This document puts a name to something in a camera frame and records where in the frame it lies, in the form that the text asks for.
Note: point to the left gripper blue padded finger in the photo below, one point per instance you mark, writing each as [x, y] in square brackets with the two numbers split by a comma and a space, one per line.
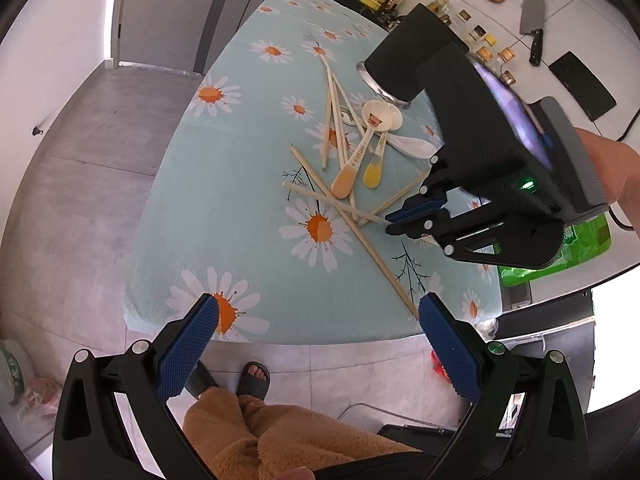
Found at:
[456, 357]
[180, 344]

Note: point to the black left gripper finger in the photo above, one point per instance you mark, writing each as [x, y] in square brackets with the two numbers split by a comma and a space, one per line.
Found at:
[433, 223]

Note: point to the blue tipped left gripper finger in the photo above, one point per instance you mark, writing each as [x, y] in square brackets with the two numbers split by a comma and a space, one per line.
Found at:
[418, 207]

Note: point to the wooden chopstick diagonal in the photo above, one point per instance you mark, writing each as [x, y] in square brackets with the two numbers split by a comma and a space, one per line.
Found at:
[400, 194]

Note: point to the white ceramic spoon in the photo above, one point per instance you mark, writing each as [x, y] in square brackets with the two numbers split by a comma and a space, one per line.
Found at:
[411, 147]

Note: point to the yellow handled cream spoon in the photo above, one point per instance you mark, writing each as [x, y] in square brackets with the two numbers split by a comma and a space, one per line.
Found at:
[372, 174]

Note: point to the long wooden chopstick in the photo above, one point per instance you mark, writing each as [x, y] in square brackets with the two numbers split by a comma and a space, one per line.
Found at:
[368, 247]

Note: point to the orange handled cream spoon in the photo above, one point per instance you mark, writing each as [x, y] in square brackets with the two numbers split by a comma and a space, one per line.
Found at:
[378, 117]

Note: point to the wooden chopstick crossing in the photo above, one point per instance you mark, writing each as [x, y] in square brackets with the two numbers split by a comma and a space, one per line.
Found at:
[361, 215]

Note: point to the person's right hand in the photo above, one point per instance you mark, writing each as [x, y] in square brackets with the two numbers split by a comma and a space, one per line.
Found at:
[618, 167]

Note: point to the left black slipper foot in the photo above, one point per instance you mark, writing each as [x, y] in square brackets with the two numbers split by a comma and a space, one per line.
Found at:
[199, 381]

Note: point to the black slipper foot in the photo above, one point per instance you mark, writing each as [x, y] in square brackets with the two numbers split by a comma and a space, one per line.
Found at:
[199, 381]
[254, 381]

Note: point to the right black slipper foot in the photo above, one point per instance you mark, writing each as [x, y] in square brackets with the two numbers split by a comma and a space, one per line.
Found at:
[254, 381]

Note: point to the orange trousers legs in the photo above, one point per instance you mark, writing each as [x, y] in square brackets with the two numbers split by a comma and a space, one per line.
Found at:
[242, 437]

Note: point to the black utensil holder cup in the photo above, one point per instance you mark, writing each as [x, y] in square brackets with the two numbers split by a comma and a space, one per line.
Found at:
[390, 70]

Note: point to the daisy print tablecloth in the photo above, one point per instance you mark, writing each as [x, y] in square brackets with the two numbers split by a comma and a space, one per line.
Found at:
[284, 268]

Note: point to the grey door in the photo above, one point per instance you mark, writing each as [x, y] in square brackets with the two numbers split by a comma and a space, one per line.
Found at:
[182, 37]

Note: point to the steel cleaver black handle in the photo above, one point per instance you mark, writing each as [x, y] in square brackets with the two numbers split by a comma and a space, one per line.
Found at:
[532, 24]

